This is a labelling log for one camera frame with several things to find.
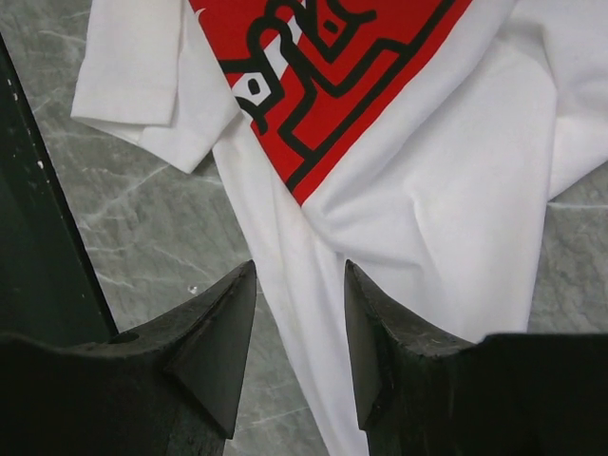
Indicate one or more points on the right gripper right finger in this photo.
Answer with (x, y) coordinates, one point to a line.
(422, 391)

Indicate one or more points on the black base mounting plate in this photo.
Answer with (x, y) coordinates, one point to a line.
(49, 291)

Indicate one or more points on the white t-shirt red print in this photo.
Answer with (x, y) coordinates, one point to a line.
(421, 140)

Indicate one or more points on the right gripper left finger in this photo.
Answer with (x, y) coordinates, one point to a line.
(170, 386)

